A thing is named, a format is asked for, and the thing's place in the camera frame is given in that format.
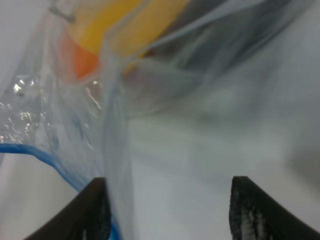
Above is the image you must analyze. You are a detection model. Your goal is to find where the yellow pear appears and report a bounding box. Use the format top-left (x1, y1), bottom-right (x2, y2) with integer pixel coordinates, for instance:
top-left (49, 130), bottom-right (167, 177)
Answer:
top-left (66, 0), bottom-right (189, 60)

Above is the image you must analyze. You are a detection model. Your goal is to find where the dark purple eggplant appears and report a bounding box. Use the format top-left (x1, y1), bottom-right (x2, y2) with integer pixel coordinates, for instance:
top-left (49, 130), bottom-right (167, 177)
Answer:
top-left (137, 0), bottom-right (294, 76)

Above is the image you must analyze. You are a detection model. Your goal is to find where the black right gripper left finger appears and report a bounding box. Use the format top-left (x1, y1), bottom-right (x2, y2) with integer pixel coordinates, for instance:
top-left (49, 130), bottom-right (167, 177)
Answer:
top-left (27, 177), bottom-right (112, 240)

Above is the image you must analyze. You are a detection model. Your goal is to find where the clear zip bag blue seal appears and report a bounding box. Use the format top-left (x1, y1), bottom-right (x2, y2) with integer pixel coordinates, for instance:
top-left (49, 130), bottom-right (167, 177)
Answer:
top-left (0, 0), bottom-right (296, 240)

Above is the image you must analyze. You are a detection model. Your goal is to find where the orange fruit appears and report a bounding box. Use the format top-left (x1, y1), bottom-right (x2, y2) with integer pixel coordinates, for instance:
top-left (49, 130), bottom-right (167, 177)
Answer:
top-left (59, 30), bottom-right (99, 83)

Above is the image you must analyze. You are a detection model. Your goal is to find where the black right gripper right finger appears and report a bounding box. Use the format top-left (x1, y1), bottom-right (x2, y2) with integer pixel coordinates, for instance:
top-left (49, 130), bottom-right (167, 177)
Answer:
top-left (229, 176), bottom-right (320, 240)

